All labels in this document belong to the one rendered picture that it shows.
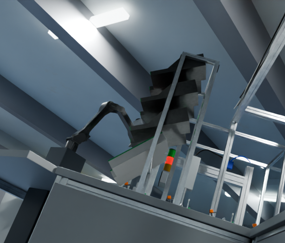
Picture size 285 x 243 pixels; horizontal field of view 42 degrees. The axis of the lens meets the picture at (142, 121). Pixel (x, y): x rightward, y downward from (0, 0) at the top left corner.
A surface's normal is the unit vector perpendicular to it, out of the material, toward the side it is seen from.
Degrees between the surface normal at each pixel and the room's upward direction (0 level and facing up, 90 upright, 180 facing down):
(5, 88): 90
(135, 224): 90
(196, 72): 155
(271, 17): 180
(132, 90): 90
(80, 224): 90
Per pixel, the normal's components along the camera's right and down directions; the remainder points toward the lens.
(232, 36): -0.31, 0.86
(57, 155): -0.56, -0.51
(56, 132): 0.77, -0.03
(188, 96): 0.12, 0.87
